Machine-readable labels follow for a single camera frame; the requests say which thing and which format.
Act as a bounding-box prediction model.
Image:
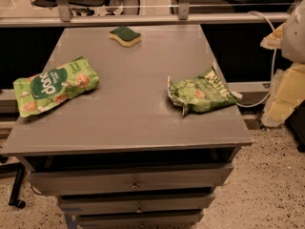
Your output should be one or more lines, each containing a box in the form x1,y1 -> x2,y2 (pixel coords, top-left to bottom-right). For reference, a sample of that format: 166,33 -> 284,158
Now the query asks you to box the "top grey drawer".
28,163 -> 234,196

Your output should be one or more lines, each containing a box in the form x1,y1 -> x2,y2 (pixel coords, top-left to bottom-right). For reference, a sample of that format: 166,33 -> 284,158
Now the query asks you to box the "grey metal railing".
0,0 -> 292,28

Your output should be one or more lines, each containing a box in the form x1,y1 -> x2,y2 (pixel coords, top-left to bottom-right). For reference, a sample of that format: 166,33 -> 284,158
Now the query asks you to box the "middle grey drawer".
59,193 -> 214,216

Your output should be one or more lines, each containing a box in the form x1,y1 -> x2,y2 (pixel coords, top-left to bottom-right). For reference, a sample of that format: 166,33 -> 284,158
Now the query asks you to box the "bottom grey drawer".
65,210 -> 203,229

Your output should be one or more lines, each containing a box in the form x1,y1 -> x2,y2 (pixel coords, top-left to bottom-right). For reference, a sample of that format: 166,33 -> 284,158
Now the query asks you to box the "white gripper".
260,0 -> 305,127

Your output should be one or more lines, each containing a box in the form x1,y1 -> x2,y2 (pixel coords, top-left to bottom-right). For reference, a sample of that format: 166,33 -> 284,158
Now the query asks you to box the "grey drawer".
65,210 -> 203,229
59,193 -> 214,216
28,163 -> 234,196

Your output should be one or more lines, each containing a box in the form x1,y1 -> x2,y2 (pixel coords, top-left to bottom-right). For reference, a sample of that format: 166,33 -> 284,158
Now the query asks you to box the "white cable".
235,10 -> 278,109

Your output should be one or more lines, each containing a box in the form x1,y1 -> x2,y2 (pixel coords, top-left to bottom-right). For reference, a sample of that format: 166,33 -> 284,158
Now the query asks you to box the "grey drawer cabinet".
1,24 -> 254,229

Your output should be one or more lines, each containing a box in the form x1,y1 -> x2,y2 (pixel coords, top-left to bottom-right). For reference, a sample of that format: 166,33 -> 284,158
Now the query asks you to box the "black chair base leg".
0,155 -> 26,209

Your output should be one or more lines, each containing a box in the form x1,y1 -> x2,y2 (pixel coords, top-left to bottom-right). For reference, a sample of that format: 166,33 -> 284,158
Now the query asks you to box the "green and yellow sponge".
109,26 -> 141,47

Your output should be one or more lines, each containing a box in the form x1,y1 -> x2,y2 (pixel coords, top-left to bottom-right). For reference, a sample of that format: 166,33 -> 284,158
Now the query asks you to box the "green jalapeno chip bag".
167,68 -> 242,116

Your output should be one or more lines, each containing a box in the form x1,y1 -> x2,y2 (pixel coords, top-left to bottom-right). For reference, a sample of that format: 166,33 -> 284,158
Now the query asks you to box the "green popcorn snack bag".
13,56 -> 99,117

